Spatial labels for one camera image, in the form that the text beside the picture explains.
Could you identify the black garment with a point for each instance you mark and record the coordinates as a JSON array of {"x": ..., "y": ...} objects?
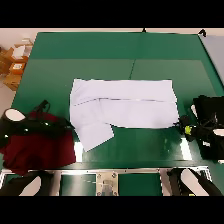
[{"x": 204, "y": 103}]

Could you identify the silver frame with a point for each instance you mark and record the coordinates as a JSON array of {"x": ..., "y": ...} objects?
[{"x": 106, "y": 181}]

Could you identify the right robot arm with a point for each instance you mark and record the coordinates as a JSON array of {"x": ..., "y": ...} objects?
[{"x": 200, "y": 183}]

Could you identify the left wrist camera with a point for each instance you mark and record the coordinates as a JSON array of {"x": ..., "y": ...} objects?
[{"x": 42, "y": 106}]

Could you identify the cardboard box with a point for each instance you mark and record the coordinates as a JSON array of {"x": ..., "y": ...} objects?
[
  {"x": 17, "y": 67},
  {"x": 13, "y": 81},
  {"x": 21, "y": 50}
]

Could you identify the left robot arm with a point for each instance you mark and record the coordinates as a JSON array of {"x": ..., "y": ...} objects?
[{"x": 20, "y": 125}]

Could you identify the white shirt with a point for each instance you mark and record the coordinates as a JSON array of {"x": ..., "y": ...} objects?
[{"x": 133, "y": 103}]

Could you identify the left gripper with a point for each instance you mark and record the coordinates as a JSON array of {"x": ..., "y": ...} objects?
[{"x": 61, "y": 128}]

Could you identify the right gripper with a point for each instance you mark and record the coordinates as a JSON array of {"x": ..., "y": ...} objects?
[{"x": 186, "y": 129}]

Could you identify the dark red garment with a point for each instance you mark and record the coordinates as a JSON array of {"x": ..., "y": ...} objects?
[{"x": 40, "y": 150}]

